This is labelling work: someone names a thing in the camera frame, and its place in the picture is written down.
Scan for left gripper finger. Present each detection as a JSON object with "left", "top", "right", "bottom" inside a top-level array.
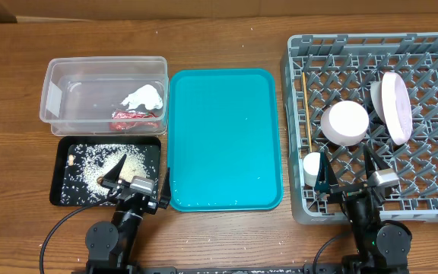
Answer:
[
  {"left": 158, "top": 167, "right": 171, "bottom": 209},
  {"left": 103, "top": 155, "right": 127, "bottom": 183}
]

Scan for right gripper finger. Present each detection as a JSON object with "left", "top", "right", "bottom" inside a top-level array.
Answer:
[
  {"left": 363, "top": 145, "right": 392, "bottom": 175},
  {"left": 314, "top": 151, "right": 338, "bottom": 193}
]

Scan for white cup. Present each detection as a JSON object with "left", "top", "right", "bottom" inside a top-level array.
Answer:
[{"left": 303, "top": 152, "right": 320, "bottom": 187}]

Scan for rice food scraps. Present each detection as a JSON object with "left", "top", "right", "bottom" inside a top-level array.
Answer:
[{"left": 57, "top": 144, "right": 160, "bottom": 206}]

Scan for small pink plate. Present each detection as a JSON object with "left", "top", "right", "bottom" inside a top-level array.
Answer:
[{"left": 320, "top": 100, "right": 369, "bottom": 146}]

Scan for red foil snack wrapper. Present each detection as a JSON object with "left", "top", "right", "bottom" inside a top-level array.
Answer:
[{"left": 109, "top": 110, "right": 158, "bottom": 131}]

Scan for large pink plate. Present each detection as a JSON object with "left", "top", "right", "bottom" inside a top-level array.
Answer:
[{"left": 381, "top": 72, "right": 413, "bottom": 145}]

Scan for white napkin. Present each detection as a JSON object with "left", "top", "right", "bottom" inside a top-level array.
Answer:
[{"left": 120, "top": 84, "right": 163, "bottom": 110}]

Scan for wooden chopstick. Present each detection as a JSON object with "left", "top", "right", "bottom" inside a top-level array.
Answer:
[{"left": 302, "top": 72, "right": 313, "bottom": 153}]

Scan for grey bowl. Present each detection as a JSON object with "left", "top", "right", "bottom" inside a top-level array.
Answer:
[{"left": 370, "top": 81, "right": 385, "bottom": 123}]

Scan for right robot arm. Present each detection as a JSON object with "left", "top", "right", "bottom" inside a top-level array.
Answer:
[{"left": 314, "top": 145, "right": 412, "bottom": 273}]

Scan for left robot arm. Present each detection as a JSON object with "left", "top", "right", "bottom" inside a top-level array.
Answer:
[{"left": 85, "top": 156, "right": 171, "bottom": 273}]

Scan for grey dishwasher rack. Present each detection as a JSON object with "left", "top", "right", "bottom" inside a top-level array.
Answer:
[{"left": 281, "top": 33, "right": 438, "bottom": 225}]

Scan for black plastic tray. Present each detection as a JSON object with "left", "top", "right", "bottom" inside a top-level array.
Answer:
[{"left": 49, "top": 136, "right": 161, "bottom": 206}]

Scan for teal serving tray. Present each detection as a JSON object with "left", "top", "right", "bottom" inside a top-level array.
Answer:
[{"left": 167, "top": 68, "right": 284, "bottom": 212}]

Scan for clear plastic bin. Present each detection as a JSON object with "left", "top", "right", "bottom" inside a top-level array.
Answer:
[{"left": 40, "top": 56, "right": 170, "bottom": 136}]

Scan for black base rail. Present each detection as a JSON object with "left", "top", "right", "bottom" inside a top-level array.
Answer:
[{"left": 141, "top": 263, "right": 410, "bottom": 274}]

